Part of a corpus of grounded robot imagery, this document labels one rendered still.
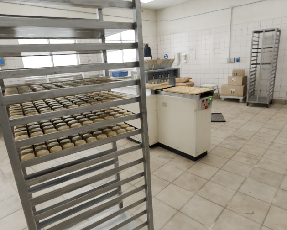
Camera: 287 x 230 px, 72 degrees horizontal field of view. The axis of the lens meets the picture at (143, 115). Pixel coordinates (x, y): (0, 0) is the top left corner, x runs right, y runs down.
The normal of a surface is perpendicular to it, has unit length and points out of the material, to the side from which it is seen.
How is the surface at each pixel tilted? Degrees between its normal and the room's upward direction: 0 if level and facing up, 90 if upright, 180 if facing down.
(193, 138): 90
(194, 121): 90
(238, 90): 89
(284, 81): 90
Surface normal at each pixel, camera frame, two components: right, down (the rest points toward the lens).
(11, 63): 0.73, 0.15
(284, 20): -0.69, 0.24
